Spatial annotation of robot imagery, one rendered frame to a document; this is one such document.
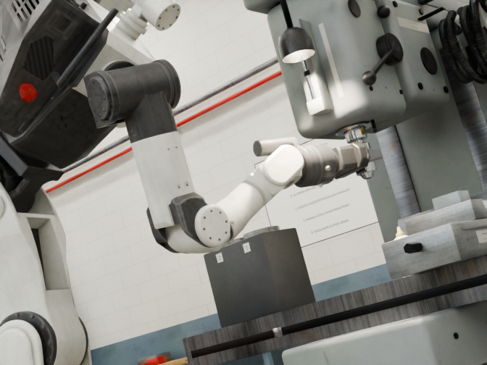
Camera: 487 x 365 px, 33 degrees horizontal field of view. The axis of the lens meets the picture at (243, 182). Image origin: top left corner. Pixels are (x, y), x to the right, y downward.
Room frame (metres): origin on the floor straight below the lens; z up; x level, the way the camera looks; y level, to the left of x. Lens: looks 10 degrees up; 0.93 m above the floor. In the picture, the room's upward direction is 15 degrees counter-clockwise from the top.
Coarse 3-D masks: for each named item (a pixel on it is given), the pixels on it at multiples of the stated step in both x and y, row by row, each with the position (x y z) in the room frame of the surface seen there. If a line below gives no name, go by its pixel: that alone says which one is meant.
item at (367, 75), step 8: (384, 40) 1.75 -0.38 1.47; (392, 40) 1.77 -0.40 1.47; (384, 48) 1.75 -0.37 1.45; (392, 48) 1.76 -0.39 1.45; (400, 48) 1.79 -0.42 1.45; (384, 56) 1.73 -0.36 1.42; (392, 56) 1.76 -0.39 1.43; (400, 56) 1.78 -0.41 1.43; (376, 64) 1.70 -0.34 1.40; (392, 64) 1.79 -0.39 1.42; (368, 72) 1.65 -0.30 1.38; (376, 72) 1.68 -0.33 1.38; (368, 80) 1.65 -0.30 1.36
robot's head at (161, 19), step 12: (132, 0) 1.58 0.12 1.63; (144, 0) 1.56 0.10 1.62; (156, 0) 1.55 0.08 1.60; (168, 0) 1.55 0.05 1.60; (132, 12) 1.58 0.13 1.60; (144, 12) 1.56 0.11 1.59; (156, 12) 1.55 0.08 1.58; (168, 12) 1.56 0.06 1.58; (144, 24) 1.59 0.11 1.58; (156, 24) 1.56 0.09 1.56; (168, 24) 1.59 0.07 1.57
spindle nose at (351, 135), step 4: (352, 128) 1.79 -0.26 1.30; (356, 128) 1.79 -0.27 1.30; (360, 128) 1.79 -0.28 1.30; (364, 128) 1.80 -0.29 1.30; (344, 132) 1.81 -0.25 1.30; (348, 132) 1.80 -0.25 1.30; (352, 132) 1.79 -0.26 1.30; (356, 132) 1.79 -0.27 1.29; (360, 132) 1.79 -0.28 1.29; (364, 132) 1.80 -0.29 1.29; (348, 136) 1.80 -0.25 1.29; (352, 136) 1.79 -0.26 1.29; (356, 136) 1.79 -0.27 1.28; (360, 136) 1.79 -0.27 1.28; (364, 136) 1.80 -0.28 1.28; (348, 140) 1.80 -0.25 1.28
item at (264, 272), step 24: (240, 240) 1.96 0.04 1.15; (264, 240) 1.91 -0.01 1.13; (288, 240) 1.96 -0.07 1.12; (216, 264) 2.03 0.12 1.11; (240, 264) 1.97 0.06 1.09; (264, 264) 1.92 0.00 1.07; (288, 264) 1.95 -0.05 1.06; (216, 288) 2.05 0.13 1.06; (240, 288) 1.99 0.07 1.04; (264, 288) 1.93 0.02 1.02; (288, 288) 1.93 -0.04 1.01; (240, 312) 2.00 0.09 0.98; (264, 312) 1.95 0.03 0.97
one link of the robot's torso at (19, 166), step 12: (0, 132) 1.64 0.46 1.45; (0, 144) 1.63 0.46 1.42; (12, 156) 1.62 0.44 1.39; (24, 156) 1.63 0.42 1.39; (24, 168) 1.61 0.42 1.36; (36, 168) 1.64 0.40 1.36; (48, 168) 1.67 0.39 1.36; (24, 180) 1.65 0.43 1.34; (36, 180) 1.67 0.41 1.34; (48, 180) 1.71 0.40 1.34; (12, 192) 1.66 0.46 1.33; (24, 192) 1.67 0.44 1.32; (36, 192) 1.71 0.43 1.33; (24, 204) 1.71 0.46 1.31
